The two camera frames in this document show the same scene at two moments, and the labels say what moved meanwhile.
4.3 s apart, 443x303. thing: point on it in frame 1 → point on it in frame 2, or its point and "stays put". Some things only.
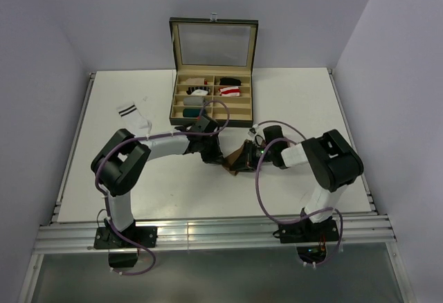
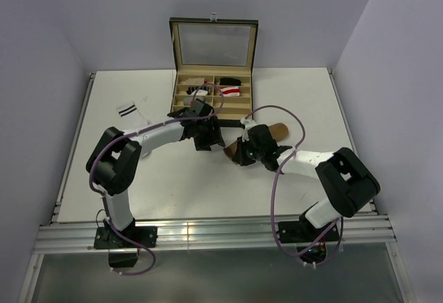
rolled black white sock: (199, 90) stays put
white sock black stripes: (136, 123) stays put
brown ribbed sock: (231, 158) → (279, 130)
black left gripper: (216, 157) → (214, 137)
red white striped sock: (230, 91) stays put
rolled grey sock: (193, 101) stays put
